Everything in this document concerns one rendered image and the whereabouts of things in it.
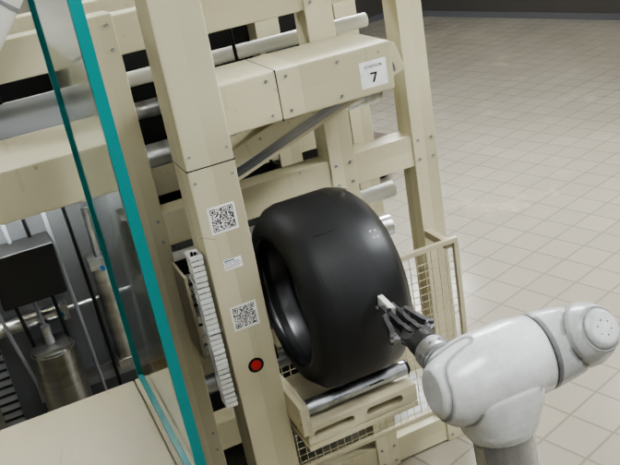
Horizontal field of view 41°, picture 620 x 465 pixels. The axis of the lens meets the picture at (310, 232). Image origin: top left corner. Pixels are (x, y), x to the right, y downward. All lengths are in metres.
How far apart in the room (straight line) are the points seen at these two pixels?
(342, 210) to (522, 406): 1.06
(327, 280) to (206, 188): 0.39
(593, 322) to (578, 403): 2.50
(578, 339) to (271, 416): 1.28
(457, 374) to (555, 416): 2.49
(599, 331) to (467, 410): 0.24
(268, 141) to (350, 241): 0.52
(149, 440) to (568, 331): 0.90
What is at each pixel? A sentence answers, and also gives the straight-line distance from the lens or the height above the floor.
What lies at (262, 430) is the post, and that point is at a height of 0.85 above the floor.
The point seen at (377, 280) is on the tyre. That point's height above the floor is 1.28.
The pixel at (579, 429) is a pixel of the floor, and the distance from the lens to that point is 3.72.
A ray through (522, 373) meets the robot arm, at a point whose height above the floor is 1.54.
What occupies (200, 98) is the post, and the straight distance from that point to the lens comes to 2.07.
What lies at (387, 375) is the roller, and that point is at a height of 0.91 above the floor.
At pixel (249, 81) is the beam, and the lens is 2.39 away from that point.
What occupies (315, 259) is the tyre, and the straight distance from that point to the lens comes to 2.18.
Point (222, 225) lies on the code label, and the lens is 2.17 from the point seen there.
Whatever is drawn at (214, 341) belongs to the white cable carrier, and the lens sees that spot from 2.30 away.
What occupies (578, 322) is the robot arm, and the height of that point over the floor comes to 1.59.
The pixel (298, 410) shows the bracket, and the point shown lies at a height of 0.94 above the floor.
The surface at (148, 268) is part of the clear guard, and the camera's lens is 1.33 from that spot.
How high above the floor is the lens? 2.30
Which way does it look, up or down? 24 degrees down
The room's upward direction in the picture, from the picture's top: 10 degrees counter-clockwise
